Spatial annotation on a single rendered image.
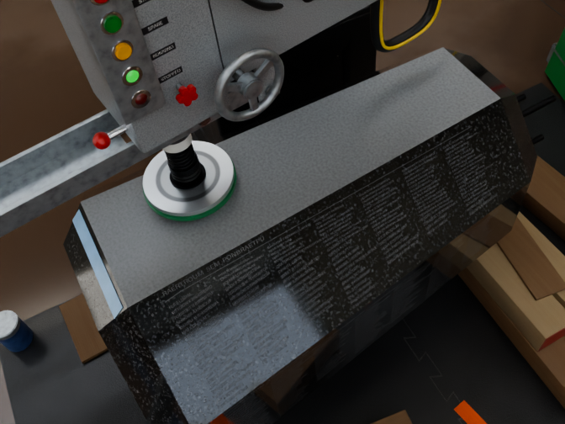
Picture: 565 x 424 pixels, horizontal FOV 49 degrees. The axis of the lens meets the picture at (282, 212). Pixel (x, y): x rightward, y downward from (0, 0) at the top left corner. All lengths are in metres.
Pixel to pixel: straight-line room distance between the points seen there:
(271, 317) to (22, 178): 0.61
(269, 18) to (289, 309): 0.65
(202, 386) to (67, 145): 0.59
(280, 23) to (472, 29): 2.03
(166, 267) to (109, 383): 0.88
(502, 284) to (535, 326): 0.16
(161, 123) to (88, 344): 1.26
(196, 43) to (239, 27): 0.09
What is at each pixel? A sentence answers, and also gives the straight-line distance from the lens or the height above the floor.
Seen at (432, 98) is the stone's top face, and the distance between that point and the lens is 1.64.
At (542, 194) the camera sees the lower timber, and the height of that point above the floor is 0.09.
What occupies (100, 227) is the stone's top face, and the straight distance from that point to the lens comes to 1.49.
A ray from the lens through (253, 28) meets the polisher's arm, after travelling 1.15.
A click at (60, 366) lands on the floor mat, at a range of 2.28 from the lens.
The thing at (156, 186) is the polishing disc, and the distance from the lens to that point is 1.44.
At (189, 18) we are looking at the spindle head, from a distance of 1.05.
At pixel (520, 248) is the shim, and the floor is 0.22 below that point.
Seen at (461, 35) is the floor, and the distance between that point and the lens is 3.10.
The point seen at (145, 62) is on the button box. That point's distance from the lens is 1.03.
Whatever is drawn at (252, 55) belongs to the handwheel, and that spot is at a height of 1.25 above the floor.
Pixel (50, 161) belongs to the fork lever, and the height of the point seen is 1.06.
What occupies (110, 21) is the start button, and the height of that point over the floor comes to 1.41.
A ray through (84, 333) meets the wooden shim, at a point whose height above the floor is 0.03.
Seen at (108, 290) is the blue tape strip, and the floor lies 0.78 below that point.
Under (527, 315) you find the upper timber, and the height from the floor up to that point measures 0.21.
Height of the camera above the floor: 1.96
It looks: 55 degrees down
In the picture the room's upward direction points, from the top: 9 degrees counter-clockwise
